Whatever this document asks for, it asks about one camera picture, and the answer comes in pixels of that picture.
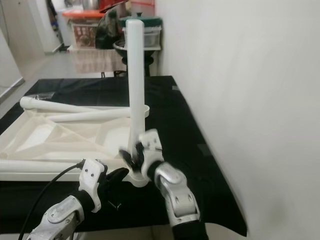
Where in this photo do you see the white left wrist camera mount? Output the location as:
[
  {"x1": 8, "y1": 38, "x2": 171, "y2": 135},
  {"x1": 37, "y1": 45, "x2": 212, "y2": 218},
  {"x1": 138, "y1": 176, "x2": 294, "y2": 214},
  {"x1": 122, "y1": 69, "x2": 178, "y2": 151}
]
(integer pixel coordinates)
[{"x1": 78, "y1": 158, "x2": 108, "y2": 213}]

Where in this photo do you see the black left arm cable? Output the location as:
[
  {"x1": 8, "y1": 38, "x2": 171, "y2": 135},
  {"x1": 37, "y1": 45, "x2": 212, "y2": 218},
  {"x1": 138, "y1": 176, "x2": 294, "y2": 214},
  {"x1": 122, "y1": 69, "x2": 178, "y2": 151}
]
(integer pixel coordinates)
[{"x1": 17, "y1": 161, "x2": 85, "y2": 240}]

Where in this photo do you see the black round stool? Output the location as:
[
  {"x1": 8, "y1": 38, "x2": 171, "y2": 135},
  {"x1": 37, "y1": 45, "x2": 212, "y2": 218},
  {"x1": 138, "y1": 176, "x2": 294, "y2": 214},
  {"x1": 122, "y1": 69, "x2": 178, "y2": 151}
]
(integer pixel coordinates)
[{"x1": 120, "y1": 57, "x2": 153, "y2": 77}]

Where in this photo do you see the black tablecloth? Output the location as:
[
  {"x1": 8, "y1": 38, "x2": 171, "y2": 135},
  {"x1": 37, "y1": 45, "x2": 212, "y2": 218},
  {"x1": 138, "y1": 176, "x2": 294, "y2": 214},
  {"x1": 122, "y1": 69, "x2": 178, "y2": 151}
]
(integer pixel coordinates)
[{"x1": 0, "y1": 76, "x2": 248, "y2": 237}]

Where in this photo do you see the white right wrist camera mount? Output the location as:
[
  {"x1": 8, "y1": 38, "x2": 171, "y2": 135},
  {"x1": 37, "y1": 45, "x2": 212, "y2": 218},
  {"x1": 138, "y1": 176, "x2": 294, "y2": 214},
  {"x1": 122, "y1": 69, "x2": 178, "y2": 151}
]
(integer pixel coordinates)
[{"x1": 139, "y1": 128, "x2": 165, "y2": 182}]

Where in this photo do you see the beige cloth covered table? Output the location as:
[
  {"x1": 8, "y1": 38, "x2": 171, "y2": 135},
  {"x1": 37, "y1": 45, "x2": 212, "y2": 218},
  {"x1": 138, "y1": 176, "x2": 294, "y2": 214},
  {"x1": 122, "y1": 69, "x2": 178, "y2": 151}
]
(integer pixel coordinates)
[{"x1": 69, "y1": 46, "x2": 123, "y2": 74}]

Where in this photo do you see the storage box with orange lid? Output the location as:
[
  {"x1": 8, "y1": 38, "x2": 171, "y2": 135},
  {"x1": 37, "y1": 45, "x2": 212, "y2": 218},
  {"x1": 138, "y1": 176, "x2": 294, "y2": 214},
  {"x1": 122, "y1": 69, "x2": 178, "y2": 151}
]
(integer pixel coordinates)
[{"x1": 62, "y1": 10, "x2": 103, "y2": 49}]

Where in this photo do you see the green pot lid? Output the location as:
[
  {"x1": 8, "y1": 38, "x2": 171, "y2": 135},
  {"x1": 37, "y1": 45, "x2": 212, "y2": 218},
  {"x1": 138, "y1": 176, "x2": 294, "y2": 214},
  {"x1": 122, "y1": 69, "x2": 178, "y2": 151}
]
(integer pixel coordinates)
[{"x1": 120, "y1": 14, "x2": 162, "y2": 28}]

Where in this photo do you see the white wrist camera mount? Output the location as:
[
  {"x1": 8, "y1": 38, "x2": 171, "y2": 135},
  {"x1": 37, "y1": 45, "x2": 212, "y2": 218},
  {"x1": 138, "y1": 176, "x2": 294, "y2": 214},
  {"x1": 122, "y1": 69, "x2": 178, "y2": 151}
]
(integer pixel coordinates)
[
  {"x1": 78, "y1": 158, "x2": 108, "y2": 213},
  {"x1": 139, "y1": 128, "x2": 165, "y2": 182}
]

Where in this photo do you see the white appliance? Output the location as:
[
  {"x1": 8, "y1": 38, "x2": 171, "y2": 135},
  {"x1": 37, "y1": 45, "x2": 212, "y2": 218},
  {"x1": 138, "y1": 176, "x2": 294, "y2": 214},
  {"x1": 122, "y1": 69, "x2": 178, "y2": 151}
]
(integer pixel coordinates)
[{"x1": 55, "y1": 10, "x2": 71, "y2": 46}]

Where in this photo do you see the glossy black bag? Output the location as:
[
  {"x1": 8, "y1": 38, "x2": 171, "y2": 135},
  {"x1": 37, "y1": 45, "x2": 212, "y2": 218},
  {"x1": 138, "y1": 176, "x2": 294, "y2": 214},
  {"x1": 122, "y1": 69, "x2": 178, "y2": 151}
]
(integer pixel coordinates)
[{"x1": 95, "y1": 11, "x2": 123, "y2": 50}]

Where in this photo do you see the clear plastic storage container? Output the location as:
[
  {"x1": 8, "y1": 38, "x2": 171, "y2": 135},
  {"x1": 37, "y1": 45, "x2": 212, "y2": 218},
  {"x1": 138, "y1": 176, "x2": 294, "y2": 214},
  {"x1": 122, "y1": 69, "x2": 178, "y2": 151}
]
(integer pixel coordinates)
[{"x1": 122, "y1": 26, "x2": 162, "y2": 51}]

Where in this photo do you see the white plastic children table top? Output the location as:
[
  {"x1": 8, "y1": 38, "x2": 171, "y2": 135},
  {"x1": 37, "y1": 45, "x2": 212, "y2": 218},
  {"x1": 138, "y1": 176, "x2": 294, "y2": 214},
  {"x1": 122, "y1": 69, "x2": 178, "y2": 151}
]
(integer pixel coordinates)
[{"x1": 0, "y1": 106, "x2": 138, "y2": 182}]

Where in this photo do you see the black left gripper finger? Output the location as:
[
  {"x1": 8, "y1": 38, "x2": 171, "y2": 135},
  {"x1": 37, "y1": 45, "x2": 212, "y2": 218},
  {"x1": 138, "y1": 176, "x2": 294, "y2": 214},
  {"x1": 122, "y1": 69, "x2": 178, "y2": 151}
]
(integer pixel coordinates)
[{"x1": 106, "y1": 167, "x2": 130, "y2": 189}]

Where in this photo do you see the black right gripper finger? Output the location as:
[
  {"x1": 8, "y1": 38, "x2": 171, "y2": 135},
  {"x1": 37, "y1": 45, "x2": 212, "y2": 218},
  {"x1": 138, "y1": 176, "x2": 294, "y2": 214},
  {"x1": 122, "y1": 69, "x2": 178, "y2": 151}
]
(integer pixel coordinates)
[{"x1": 119, "y1": 146, "x2": 138, "y2": 170}]

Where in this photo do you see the black wok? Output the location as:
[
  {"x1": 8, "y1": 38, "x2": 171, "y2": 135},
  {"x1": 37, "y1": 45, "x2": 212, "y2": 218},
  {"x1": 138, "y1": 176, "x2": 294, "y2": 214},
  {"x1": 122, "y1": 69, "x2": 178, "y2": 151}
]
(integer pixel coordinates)
[{"x1": 113, "y1": 40, "x2": 161, "y2": 60}]

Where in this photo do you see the silver cooking pot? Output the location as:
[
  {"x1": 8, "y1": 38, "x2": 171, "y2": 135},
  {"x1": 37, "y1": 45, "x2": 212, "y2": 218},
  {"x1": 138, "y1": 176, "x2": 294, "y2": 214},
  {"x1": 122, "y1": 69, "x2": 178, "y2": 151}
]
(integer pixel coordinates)
[{"x1": 80, "y1": 0, "x2": 100, "y2": 11}]

